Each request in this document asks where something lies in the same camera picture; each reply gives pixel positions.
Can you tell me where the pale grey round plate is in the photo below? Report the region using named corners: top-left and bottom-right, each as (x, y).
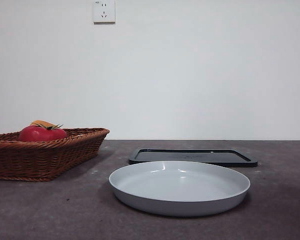
top-left (108, 160), bottom-right (251, 217)

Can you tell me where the white wall socket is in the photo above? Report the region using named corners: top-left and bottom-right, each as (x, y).
top-left (93, 0), bottom-right (116, 25)

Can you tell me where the brown wicker basket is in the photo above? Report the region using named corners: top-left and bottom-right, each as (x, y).
top-left (0, 127), bottom-right (111, 183)

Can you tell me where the black rectangular tray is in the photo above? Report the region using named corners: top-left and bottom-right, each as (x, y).
top-left (128, 148), bottom-right (259, 168)

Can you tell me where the orange yellow vegetable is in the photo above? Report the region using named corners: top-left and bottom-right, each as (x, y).
top-left (30, 120), bottom-right (57, 129)

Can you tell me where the red tomato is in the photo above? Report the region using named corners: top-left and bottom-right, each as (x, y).
top-left (17, 124), bottom-right (68, 142)

